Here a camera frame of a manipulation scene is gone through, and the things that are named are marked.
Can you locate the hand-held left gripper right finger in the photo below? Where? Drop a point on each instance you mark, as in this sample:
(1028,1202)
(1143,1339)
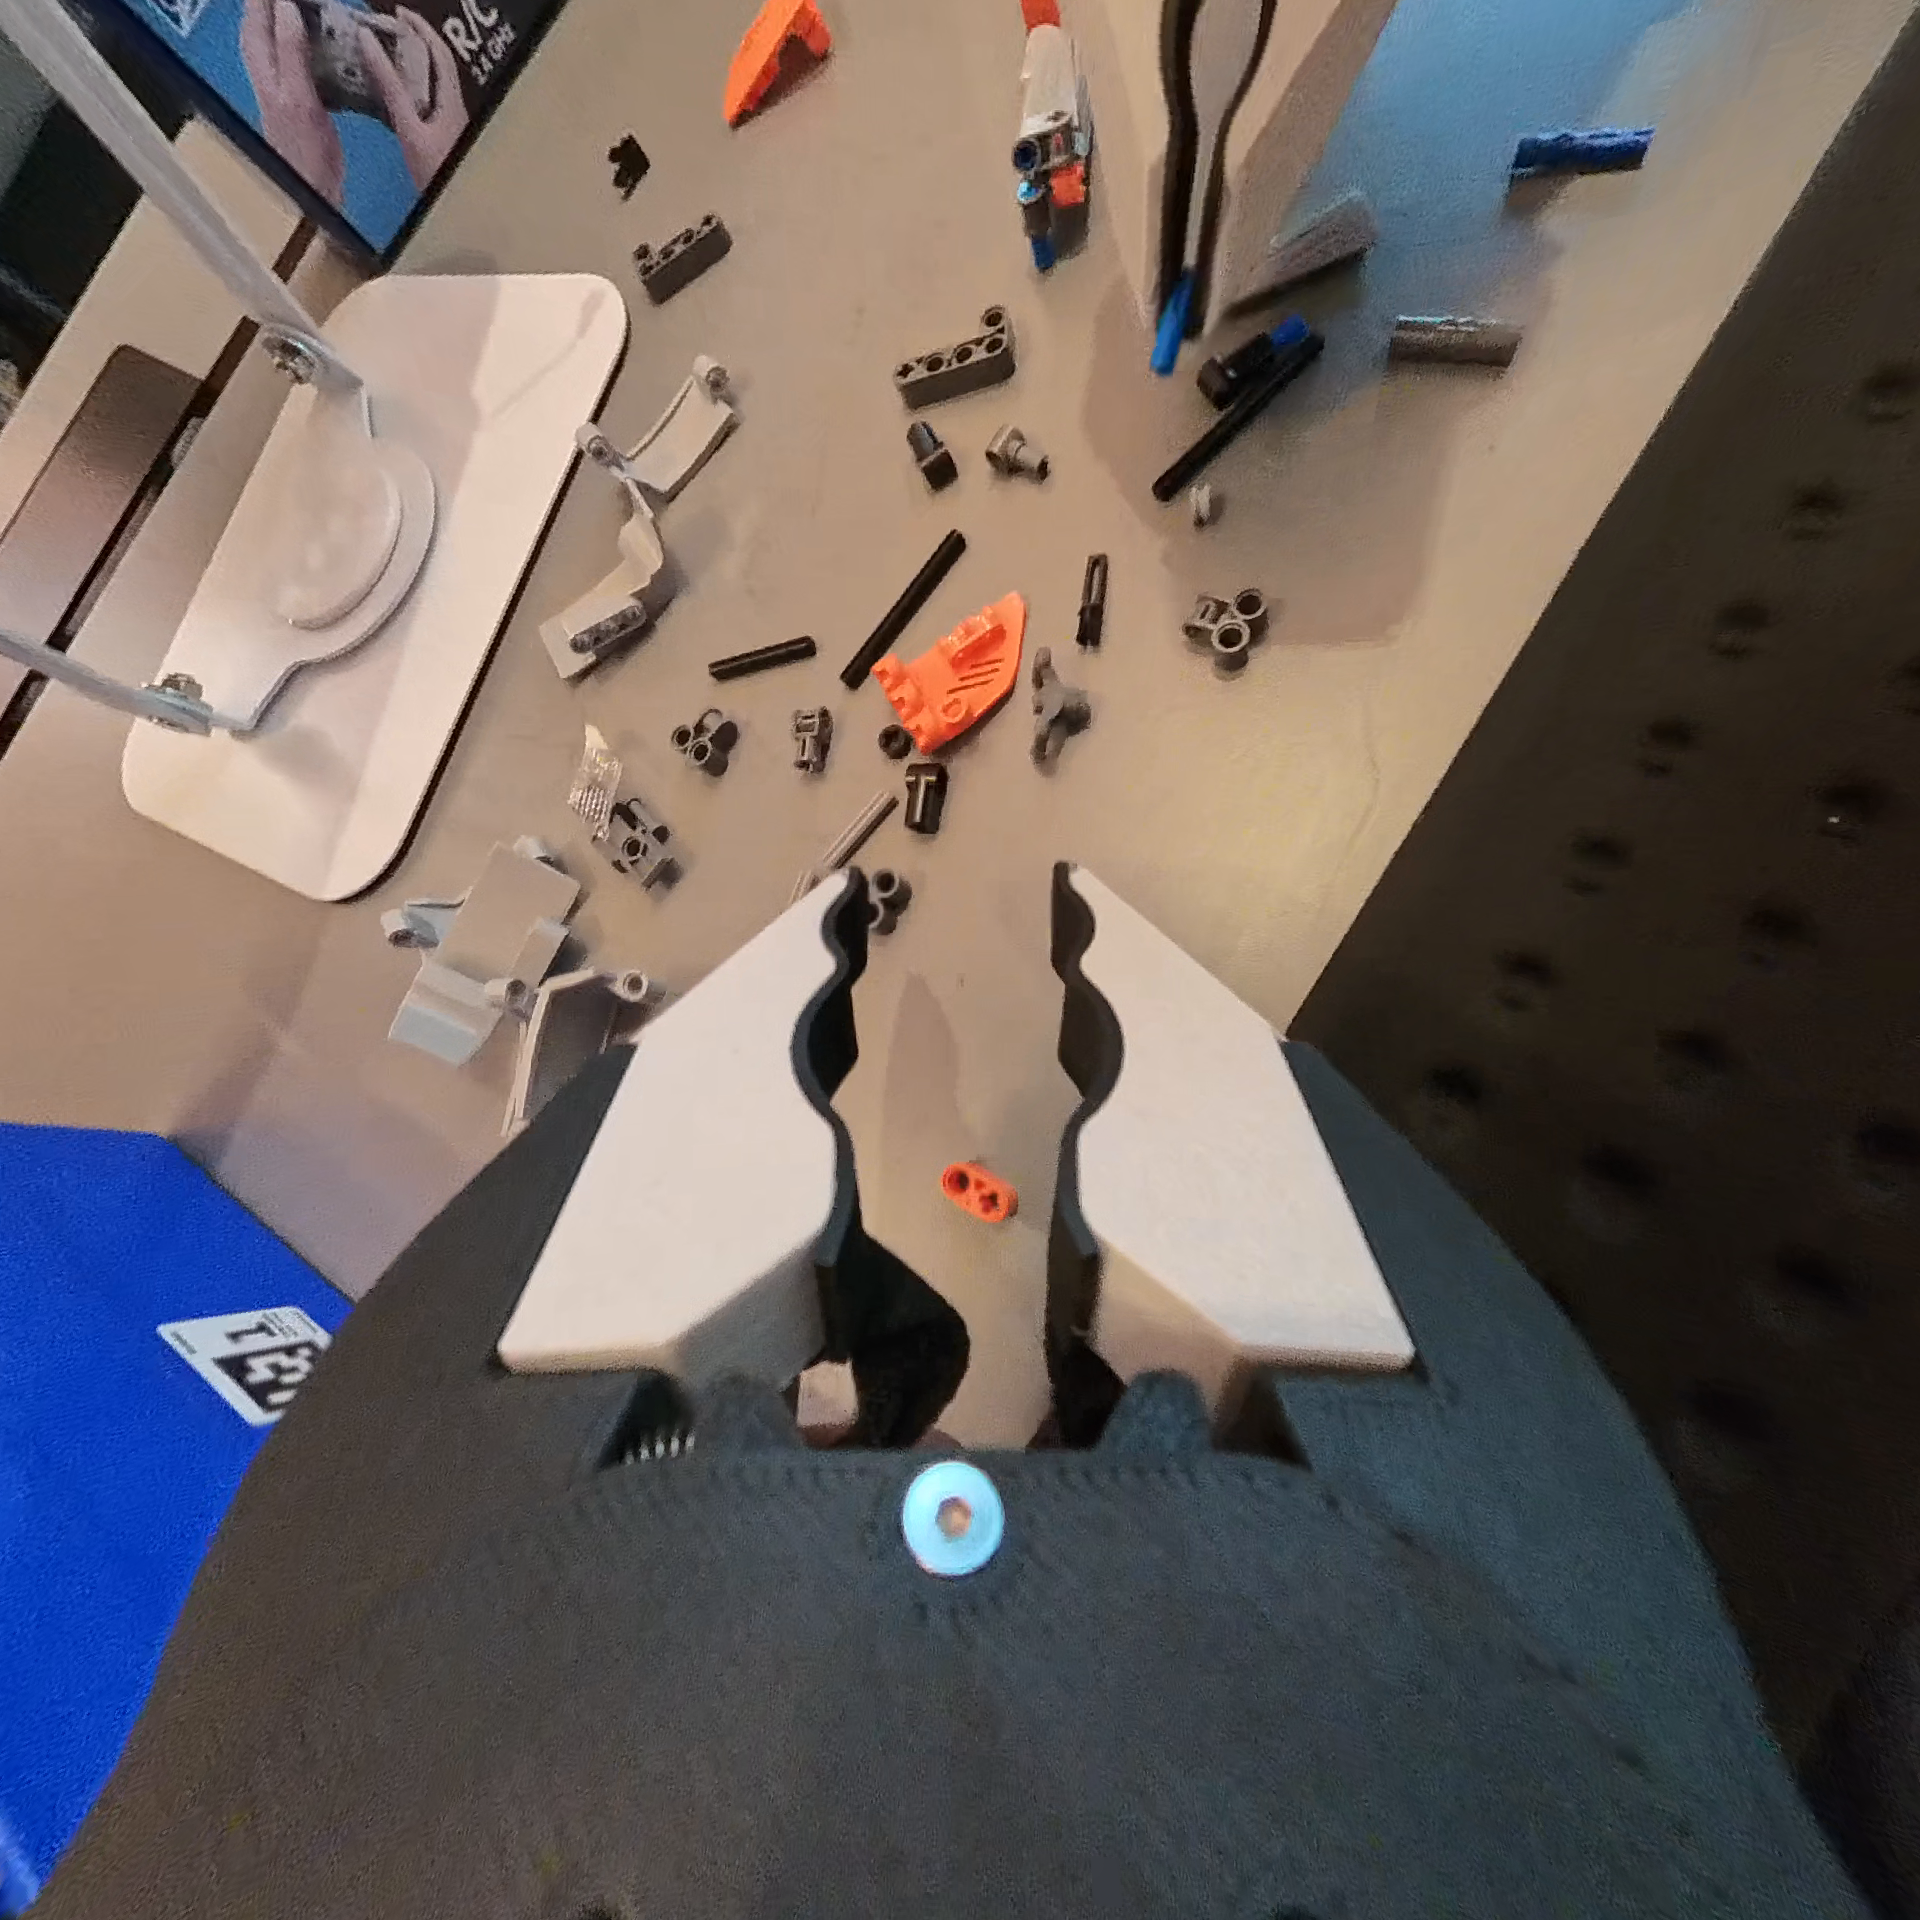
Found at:
(1230,1201)

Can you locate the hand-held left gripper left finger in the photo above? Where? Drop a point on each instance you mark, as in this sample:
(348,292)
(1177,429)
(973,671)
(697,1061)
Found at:
(674,1201)

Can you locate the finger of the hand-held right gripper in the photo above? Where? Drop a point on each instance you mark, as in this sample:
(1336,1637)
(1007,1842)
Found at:
(1306,105)
(1134,122)

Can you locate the small orange piece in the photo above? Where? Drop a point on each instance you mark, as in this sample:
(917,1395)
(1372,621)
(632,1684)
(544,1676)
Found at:
(980,1192)

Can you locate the black connector with blue pin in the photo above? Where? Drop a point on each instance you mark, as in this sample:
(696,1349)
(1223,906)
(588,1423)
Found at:
(1247,372)

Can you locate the blue plastic bin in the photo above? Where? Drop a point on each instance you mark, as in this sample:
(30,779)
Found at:
(122,1499)

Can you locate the grey elbow connector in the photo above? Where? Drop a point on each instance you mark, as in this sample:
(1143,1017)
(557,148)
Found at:
(1018,458)

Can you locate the white orange assembled part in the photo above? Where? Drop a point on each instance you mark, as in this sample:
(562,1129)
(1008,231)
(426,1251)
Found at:
(1053,122)

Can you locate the light grey long bar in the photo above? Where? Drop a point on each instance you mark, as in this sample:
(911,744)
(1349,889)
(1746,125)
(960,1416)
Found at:
(1330,257)

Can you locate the grey tube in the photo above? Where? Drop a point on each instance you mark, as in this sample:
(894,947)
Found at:
(1452,338)

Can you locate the dark grey bent beam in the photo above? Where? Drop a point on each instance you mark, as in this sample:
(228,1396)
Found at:
(957,356)

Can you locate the medium black axle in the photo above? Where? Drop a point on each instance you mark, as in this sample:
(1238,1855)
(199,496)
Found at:
(1230,444)

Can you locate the grey axle connector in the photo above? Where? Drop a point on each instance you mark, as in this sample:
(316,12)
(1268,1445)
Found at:
(641,845)

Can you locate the orange triangular panel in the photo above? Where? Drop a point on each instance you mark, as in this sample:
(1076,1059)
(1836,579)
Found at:
(781,60)
(960,675)

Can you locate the grey pin connector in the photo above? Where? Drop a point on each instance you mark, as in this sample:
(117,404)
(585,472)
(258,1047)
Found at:
(886,900)

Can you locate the black stubby connector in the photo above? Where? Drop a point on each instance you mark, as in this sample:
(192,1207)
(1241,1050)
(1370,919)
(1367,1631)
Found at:
(933,452)

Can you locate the light grey thin bar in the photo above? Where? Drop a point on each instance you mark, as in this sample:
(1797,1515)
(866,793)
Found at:
(847,842)

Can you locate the clear plastic piece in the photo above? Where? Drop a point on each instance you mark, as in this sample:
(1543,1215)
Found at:
(596,776)

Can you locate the small dark grey connector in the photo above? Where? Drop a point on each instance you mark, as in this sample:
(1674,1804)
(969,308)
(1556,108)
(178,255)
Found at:
(813,741)
(702,746)

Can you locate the black clip connector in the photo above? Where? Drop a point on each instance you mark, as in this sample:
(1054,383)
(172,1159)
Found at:
(919,795)

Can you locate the dark grey short beam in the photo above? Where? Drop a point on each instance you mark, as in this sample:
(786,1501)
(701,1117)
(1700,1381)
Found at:
(682,259)

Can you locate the black pin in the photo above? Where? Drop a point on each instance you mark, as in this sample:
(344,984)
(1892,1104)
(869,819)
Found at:
(1096,602)

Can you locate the small black clip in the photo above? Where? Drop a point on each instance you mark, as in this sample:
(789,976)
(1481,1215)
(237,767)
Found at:
(628,165)

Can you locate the grey cross connector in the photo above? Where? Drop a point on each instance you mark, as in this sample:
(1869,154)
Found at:
(1060,715)

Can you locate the long black axle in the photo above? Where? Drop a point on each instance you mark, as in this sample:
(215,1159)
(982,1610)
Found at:
(903,610)

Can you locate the short black axle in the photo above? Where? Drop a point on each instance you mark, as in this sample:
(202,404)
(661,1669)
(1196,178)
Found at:
(764,658)

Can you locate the white book stand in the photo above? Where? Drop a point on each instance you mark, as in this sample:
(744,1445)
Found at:
(450,540)

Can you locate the robot kit box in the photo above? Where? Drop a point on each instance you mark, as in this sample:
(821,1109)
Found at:
(362,91)

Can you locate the light grey bracket piece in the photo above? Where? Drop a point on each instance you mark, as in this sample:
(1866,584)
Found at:
(674,435)
(610,602)

